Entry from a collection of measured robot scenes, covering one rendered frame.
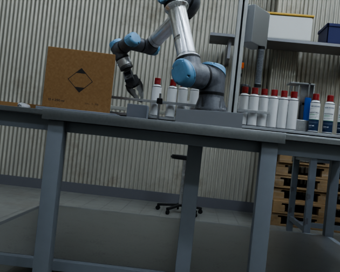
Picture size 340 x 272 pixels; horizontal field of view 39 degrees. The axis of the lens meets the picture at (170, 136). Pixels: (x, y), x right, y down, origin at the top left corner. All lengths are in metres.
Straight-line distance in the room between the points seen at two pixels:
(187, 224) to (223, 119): 0.47
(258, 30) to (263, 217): 1.07
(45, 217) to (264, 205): 0.81
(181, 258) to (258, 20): 1.24
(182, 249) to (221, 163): 3.90
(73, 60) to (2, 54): 4.22
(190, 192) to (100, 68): 0.70
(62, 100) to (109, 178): 3.79
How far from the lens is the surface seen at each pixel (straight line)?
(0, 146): 6.29
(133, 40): 2.50
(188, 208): 1.93
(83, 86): 2.17
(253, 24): 2.44
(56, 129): 1.83
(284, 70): 5.77
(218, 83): 2.16
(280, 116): 2.56
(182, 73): 2.06
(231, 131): 1.74
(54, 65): 2.20
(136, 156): 5.84
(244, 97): 2.54
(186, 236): 1.95
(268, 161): 1.77
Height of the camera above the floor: 0.76
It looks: 1 degrees up
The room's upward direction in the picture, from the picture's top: 6 degrees clockwise
